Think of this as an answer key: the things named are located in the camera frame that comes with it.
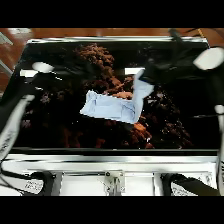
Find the silver frame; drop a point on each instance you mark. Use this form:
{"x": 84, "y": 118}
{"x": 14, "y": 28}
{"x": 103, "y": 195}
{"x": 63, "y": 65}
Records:
{"x": 100, "y": 166}

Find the pale blue shirt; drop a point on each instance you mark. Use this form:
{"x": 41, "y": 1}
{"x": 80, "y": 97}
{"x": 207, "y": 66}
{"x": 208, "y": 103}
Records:
{"x": 111, "y": 108}

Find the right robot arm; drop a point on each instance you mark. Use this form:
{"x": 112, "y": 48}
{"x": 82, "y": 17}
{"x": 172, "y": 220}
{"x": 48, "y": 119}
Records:
{"x": 186, "y": 66}

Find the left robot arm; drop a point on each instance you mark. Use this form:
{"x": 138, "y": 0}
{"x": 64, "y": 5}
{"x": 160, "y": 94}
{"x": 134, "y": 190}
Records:
{"x": 13, "y": 116}

